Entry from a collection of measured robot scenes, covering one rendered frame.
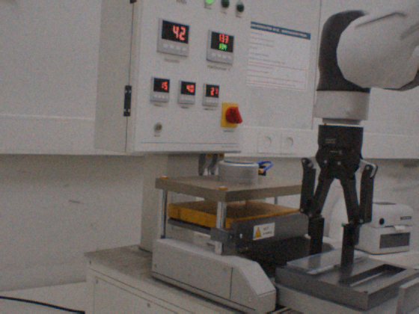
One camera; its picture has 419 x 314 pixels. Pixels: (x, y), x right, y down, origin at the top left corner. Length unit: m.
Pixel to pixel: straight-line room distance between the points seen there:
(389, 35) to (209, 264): 0.45
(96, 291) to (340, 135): 0.59
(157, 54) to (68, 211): 0.61
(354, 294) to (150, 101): 0.52
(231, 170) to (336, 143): 0.23
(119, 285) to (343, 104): 0.55
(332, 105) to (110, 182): 0.83
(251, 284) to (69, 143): 0.74
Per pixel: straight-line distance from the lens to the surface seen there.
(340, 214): 1.85
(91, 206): 1.51
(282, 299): 0.86
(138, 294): 1.02
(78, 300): 1.40
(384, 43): 0.75
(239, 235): 0.90
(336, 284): 0.82
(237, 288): 0.84
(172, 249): 0.94
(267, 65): 1.81
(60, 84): 1.45
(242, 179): 0.99
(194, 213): 0.97
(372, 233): 1.88
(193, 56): 1.11
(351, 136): 0.87
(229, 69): 1.19
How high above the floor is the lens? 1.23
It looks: 5 degrees down
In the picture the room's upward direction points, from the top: 4 degrees clockwise
